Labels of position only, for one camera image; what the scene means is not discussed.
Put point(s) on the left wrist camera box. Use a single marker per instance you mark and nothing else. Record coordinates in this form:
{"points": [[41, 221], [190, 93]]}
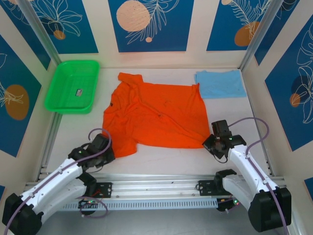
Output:
{"points": [[99, 143]]}

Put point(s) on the small label sticker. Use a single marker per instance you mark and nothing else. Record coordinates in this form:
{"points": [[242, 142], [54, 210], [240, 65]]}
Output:
{"points": [[78, 92]]}

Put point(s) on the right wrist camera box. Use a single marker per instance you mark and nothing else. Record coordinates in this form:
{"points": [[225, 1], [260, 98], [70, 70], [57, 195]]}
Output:
{"points": [[220, 128]]}

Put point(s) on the orange t-shirt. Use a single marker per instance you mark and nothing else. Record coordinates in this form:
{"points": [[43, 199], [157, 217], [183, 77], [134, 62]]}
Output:
{"points": [[159, 117]]}

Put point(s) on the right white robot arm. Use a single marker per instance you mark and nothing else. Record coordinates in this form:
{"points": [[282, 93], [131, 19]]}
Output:
{"points": [[244, 166]]}

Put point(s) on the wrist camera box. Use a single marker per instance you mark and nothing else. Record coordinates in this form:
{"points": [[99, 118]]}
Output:
{"points": [[99, 143], [220, 128]]}

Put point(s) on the blue floral wall panel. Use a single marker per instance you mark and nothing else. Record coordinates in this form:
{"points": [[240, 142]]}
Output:
{"points": [[171, 36], [73, 36], [281, 110], [14, 73], [220, 24]]}

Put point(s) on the green plastic basket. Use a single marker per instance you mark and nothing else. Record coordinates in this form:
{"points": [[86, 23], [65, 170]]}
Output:
{"points": [[71, 73]]}

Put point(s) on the folded light blue t-shirt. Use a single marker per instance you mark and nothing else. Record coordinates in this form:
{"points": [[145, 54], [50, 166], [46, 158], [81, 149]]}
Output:
{"points": [[220, 84]]}

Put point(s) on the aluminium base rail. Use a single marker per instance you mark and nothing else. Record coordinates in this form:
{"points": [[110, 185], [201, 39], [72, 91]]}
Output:
{"points": [[156, 188]]}

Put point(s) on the aluminium side rail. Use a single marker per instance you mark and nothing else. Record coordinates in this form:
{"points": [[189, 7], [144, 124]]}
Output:
{"points": [[50, 142], [267, 156]]}

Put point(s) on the aluminium frame post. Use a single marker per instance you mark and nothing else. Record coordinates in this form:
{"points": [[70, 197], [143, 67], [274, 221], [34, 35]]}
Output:
{"points": [[39, 31], [260, 31]]}

